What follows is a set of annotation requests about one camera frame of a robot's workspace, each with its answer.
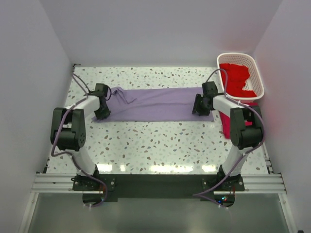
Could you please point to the red t shirt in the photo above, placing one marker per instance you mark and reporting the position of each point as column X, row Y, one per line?
column 237, row 76

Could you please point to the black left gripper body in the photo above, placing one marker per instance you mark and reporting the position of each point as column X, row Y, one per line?
column 102, row 112

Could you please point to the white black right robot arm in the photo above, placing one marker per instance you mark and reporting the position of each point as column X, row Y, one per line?
column 246, row 126

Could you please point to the purple t shirt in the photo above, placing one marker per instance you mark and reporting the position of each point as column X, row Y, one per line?
column 153, row 105

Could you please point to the white perforated plastic basket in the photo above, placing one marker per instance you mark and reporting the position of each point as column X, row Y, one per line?
column 254, row 82

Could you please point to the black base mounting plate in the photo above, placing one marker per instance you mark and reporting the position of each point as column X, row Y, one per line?
column 112, row 187

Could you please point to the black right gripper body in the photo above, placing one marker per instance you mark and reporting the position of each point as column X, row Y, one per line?
column 200, row 107

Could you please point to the aluminium right side rail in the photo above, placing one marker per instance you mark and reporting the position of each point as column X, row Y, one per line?
column 267, row 159

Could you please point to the folded pink t shirt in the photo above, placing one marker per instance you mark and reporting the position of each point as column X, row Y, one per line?
column 226, row 123

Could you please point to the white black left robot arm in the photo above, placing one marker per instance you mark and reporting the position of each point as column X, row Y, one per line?
column 68, row 129

